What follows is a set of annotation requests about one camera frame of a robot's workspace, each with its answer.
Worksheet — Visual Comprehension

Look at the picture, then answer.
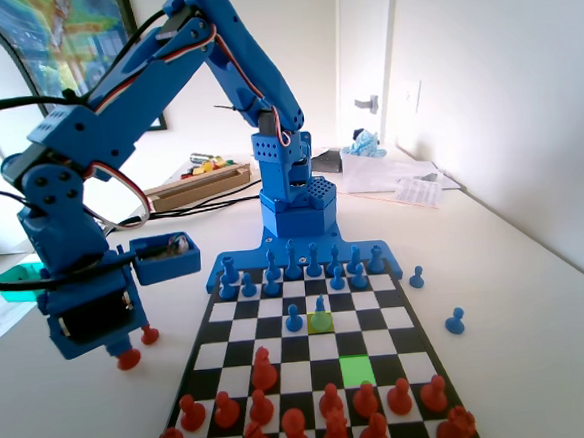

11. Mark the blue crumpled cloth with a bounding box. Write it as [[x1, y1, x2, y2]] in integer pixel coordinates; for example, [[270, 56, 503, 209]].
[[348, 126, 387, 160]]

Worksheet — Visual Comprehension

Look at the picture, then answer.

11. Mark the teal open box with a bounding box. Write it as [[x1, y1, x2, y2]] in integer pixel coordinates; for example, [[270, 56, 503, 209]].
[[0, 261, 48, 306]]

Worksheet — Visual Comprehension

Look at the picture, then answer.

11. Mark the long cardboard box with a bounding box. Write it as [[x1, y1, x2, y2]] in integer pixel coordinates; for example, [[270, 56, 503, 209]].
[[142, 162, 256, 214]]

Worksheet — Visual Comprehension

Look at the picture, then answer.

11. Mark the red chess bishop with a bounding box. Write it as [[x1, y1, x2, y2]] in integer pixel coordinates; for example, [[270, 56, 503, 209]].
[[355, 411, 392, 438], [249, 344, 280, 394]]

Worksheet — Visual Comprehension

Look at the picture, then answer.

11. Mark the black power cable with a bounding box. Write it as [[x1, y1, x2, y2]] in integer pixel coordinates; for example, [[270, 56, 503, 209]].
[[103, 179, 266, 234]]

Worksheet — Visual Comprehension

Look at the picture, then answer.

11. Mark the black white chessboard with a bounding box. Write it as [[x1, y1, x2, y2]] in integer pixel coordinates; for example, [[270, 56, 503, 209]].
[[137, 251, 484, 438]]

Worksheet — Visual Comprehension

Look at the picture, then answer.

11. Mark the framed colourful poster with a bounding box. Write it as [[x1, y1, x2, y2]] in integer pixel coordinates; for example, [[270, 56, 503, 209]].
[[0, 0, 169, 144]]

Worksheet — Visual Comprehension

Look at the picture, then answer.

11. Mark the blue chess rook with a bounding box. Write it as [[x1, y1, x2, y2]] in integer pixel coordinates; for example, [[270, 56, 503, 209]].
[[221, 255, 239, 286], [365, 244, 384, 275]]

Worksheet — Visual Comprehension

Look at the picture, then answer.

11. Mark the dark grey flat box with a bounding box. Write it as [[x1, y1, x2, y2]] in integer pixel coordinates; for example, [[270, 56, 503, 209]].
[[310, 147, 345, 175]]

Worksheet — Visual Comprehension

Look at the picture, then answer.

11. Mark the white door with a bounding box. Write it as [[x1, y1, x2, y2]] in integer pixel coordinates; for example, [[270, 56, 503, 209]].
[[327, 0, 409, 150]]

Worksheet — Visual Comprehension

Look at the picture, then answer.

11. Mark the red white black servo wire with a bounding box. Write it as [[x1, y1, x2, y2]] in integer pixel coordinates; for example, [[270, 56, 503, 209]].
[[80, 157, 154, 234]]

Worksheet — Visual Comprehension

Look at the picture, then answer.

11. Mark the row of blue chess pieces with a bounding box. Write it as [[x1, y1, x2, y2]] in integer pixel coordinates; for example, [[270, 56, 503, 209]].
[[201, 219, 404, 294]]

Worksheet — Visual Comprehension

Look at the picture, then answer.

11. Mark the stack of white papers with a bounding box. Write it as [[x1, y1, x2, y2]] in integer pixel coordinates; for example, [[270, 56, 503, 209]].
[[339, 140, 446, 196]]

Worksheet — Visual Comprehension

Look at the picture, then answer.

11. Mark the printed paper sheet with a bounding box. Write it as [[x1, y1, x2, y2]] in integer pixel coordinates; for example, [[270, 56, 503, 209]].
[[391, 173, 446, 212]]

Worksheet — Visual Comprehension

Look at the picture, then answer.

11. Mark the white light switch plate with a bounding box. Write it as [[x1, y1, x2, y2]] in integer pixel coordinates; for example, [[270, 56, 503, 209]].
[[398, 79, 424, 116]]

